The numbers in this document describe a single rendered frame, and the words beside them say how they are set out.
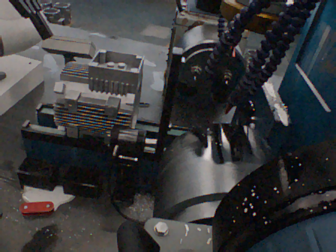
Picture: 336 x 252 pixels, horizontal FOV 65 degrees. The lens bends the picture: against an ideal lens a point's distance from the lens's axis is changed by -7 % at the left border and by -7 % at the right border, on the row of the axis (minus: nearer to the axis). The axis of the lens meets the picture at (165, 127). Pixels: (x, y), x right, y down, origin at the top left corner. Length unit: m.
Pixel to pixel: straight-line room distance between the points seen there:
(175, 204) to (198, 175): 0.06
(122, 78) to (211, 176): 0.35
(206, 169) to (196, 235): 0.12
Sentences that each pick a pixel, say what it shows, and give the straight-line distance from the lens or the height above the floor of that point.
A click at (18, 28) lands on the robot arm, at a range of 1.12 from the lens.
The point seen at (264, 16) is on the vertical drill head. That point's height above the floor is 1.33.
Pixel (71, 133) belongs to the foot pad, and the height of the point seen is 0.97.
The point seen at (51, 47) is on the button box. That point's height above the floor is 1.05.
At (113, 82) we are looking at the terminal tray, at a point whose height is 1.11.
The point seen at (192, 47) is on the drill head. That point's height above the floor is 1.13.
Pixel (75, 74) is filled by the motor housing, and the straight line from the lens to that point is 0.73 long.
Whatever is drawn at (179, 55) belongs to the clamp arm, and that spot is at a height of 1.25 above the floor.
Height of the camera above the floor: 1.45
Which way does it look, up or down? 38 degrees down
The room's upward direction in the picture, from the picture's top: 11 degrees clockwise
